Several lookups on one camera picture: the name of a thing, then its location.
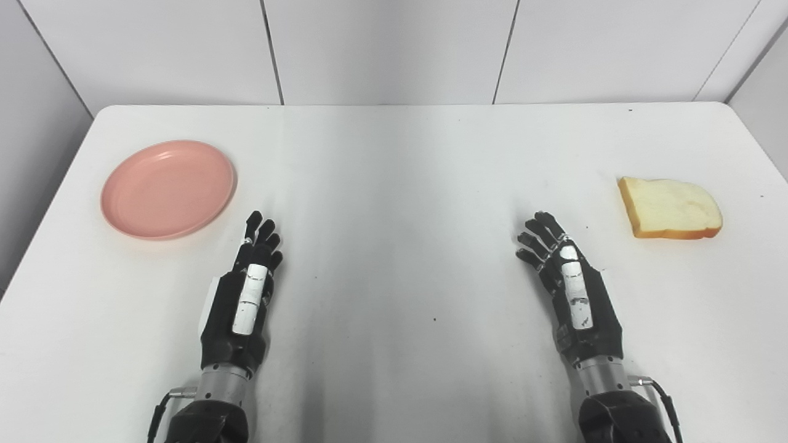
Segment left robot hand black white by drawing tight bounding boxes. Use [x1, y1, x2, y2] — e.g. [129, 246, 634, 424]
[198, 210, 284, 373]

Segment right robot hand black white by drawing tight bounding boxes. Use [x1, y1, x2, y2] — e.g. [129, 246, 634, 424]
[516, 211, 624, 369]

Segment slice of white bread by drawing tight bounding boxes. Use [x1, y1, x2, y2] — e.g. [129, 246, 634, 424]
[617, 177, 723, 240]

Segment pink round plate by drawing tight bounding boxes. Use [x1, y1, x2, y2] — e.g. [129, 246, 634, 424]
[100, 140, 237, 241]

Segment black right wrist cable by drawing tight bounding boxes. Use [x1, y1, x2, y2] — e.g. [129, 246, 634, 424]
[629, 376, 683, 443]

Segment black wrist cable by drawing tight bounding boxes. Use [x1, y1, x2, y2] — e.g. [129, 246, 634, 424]
[147, 386, 198, 443]
[629, 376, 683, 443]

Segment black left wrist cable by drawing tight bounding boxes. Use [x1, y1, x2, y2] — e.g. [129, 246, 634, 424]
[147, 386, 198, 443]

